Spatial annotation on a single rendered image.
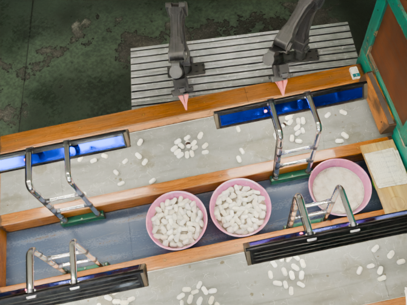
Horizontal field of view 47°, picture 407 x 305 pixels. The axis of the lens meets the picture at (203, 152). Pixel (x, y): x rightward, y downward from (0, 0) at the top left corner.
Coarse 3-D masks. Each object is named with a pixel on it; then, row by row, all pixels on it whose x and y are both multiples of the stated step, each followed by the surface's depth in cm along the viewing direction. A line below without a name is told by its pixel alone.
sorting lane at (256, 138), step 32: (160, 128) 228; (192, 128) 227; (224, 128) 225; (256, 128) 224; (288, 128) 222; (352, 128) 219; (128, 160) 222; (160, 160) 220; (192, 160) 219; (224, 160) 218; (256, 160) 216; (64, 192) 217; (96, 192) 216
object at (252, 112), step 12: (348, 84) 187; (360, 84) 186; (288, 96) 187; (300, 96) 186; (324, 96) 188; (336, 96) 188; (348, 96) 189; (360, 96) 189; (228, 108) 187; (240, 108) 186; (252, 108) 186; (264, 108) 187; (276, 108) 188; (288, 108) 188; (300, 108) 189; (216, 120) 187; (228, 120) 188; (240, 120) 189; (252, 120) 189
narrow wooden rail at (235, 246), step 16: (320, 224) 198; (240, 240) 197; (160, 256) 197; (176, 256) 197; (192, 256) 196; (208, 256) 196; (80, 272) 197; (96, 272) 196; (0, 288) 197; (16, 288) 196
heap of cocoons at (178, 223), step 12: (168, 204) 210; (180, 204) 209; (192, 204) 209; (156, 216) 208; (168, 216) 207; (180, 216) 207; (192, 216) 206; (156, 228) 205; (168, 228) 205; (180, 228) 204; (192, 228) 204; (168, 240) 202; (180, 240) 204; (192, 240) 201
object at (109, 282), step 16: (112, 272) 164; (128, 272) 160; (144, 272) 161; (48, 288) 160; (64, 288) 160; (96, 288) 161; (112, 288) 162; (128, 288) 163; (0, 304) 160; (16, 304) 161; (32, 304) 162; (48, 304) 163
